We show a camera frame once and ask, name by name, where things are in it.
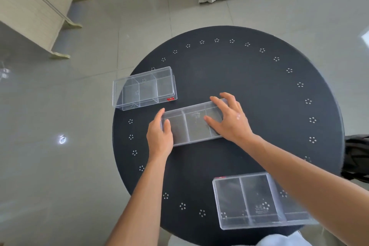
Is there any person's left hand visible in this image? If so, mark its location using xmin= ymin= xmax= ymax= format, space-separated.
xmin=146 ymin=108 xmax=174 ymax=162

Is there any person's right hand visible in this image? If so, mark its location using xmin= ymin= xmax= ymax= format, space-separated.
xmin=204 ymin=92 xmax=256 ymax=146

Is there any narrow clear plastic divided tray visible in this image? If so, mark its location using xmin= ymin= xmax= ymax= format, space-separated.
xmin=160 ymin=98 xmax=229 ymax=147

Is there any person's left forearm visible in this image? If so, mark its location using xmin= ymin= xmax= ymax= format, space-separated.
xmin=106 ymin=156 xmax=168 ymax=246

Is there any person's right forearm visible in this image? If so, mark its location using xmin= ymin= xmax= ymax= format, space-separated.
xmin=241 ymin=135 xmax=369 ymax=246

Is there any black round flower-print tablecloth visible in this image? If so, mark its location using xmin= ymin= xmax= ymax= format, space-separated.
xmin=112 ymin=26 xmax=345 ymax=246

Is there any clear plastic box with lid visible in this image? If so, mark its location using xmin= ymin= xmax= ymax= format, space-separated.
xmin=112 ymin=66 xmax=178 ymax=111

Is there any wide clear plastic divided tray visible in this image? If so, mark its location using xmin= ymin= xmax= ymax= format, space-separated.
xmin=212 ymin=172 xmax=320 ymax=230

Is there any white clothing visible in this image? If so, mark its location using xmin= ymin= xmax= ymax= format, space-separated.
xmin=252 ymin=231 xmax=313 ymax=246

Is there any black bag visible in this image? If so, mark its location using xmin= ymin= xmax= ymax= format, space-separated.
xmin=340 ymin=135 xmax=369 ymax=183

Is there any beige wooden cabinet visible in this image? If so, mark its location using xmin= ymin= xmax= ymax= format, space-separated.
xmin=0 ymin=0 xmax=93 ymax=60

